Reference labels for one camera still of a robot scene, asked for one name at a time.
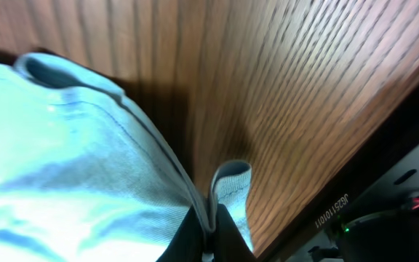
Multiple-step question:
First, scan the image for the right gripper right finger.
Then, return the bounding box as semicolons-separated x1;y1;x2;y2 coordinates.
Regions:
213;204;256;262

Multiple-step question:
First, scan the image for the light blue printed t-shirt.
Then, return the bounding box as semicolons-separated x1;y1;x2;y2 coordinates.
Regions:
0;53;253;262

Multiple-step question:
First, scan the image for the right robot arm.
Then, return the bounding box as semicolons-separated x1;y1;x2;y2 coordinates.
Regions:
158;197;419;262

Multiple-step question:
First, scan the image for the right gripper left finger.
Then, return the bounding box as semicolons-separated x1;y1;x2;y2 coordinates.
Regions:
157;207;204;262

